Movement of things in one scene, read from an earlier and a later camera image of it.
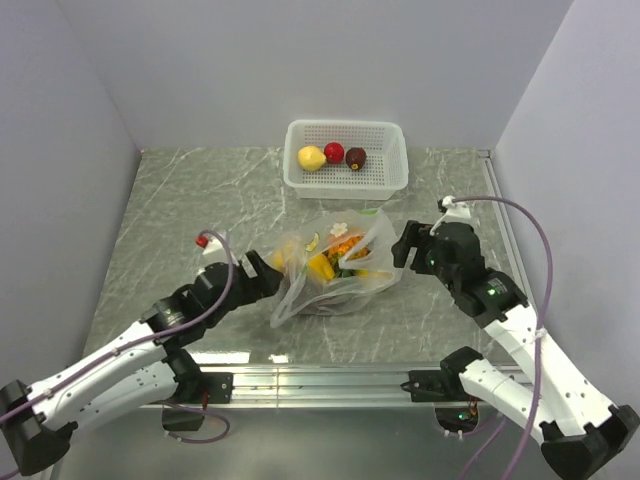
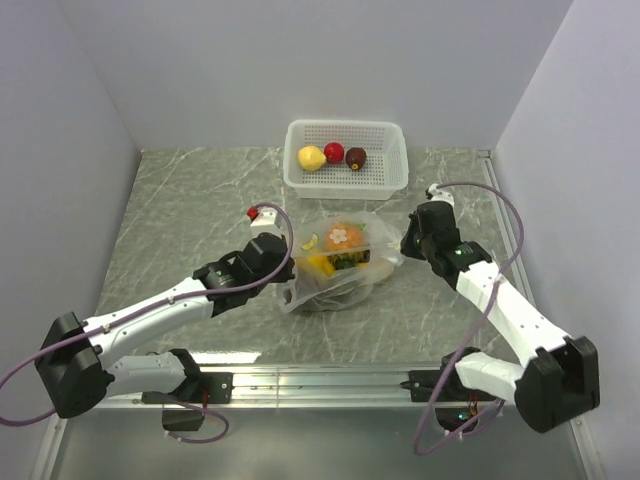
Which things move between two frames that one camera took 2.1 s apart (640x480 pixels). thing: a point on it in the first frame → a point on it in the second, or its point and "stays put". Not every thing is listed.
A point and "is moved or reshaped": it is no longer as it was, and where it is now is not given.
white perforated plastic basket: [385, 172] stays put
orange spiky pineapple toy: [335, 252] is moved or reshaped
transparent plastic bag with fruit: [333, 262] stays put
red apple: [334, 152] stays put
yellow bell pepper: [320, 267] is moved or reshaped
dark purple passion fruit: [356, 158] stays put
